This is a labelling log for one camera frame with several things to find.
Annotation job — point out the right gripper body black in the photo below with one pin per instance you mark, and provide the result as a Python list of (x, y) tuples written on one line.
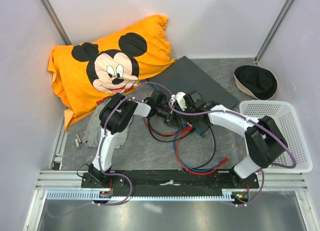
[(193, 119)]

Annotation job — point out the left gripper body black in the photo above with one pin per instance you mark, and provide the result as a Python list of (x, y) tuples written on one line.
[(168, 119)]

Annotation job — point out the dark grey network switch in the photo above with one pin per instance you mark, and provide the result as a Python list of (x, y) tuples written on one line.
[(185, 76)]

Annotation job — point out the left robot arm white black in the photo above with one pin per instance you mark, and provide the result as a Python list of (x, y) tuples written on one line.
[(114, 120)]

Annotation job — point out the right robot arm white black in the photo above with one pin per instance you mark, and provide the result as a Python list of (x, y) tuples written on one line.
[(264, 141)]

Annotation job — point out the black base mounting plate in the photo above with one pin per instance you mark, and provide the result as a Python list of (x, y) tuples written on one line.
[(171, 182)]

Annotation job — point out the black cap with beige brim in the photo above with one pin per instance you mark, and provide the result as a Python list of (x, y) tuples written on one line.
[(256, 82)]

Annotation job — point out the white perforated plastic basket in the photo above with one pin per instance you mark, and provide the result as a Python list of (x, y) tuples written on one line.
[(284, 115)]

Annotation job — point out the grey crumpled cloth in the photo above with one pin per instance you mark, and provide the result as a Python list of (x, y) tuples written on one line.
[(94, 129)]

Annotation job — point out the orange Mickey Mouse pillow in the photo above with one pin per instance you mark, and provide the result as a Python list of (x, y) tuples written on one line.
[(87, 74)]

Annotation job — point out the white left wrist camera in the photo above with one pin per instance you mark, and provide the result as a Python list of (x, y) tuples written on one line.
[(173, 99)]

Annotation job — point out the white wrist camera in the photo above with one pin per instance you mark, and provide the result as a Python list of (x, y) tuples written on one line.
[(173, 99), (179, 97)]

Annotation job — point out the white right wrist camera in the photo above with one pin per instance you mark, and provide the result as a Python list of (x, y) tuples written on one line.
[(179, 97)]

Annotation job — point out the white slotted cable duct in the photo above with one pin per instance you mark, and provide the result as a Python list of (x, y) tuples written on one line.
[(96, 195)]

